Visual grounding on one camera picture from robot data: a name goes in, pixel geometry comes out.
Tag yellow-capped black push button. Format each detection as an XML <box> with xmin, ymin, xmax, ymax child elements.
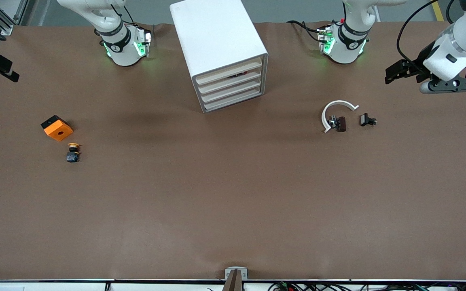
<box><xmin>66</xmin><ymin>143</ymin><xmax>80</xmax><ymax>163</ymax></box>

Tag orange and black button box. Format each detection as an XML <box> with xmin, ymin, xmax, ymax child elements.
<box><xmin>41</xmin><ymin>115</ymin><xmax>74</xmax><ymax>142</ymax></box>

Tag small brown metal component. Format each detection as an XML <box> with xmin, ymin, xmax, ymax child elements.
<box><xmin>328</xmin><ymin>115</ymin><xmax>347</xmax><ymax>133</ymax></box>

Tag brown table cover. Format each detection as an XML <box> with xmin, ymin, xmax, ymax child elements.
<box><xmin>0</xmin><ymin>20</ymin><xmax>466</xmax><ymax>281</ymax></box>

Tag aluminium frame profile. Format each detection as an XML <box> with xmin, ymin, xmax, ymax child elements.
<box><xmin>0</xmin><ymin>0</ymin><xmax>29</xmax><ymax>36</ymax></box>

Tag white curved plastic ring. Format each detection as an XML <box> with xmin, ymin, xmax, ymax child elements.
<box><xmin>321</xmin><ymin>100</ymin><xmax>360</xmax><ymax>134</ymax></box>

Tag black arm base cable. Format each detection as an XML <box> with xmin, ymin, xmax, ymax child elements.
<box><xmin>286</xmin><ymin>19</ymin><xmax>323</xmax><ymax>43</ymax></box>

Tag grey metal bracket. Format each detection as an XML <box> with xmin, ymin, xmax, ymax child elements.
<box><xmin>225</xmin><ymin>267</ymin><xmax>248</xmax><ymax>280</ymax></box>

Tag brown wooden post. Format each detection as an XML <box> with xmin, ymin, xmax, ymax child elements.
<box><xmin>222</xmin><ymin>269</ymin><xmax>243</xmax><ymax>291</ymax></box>

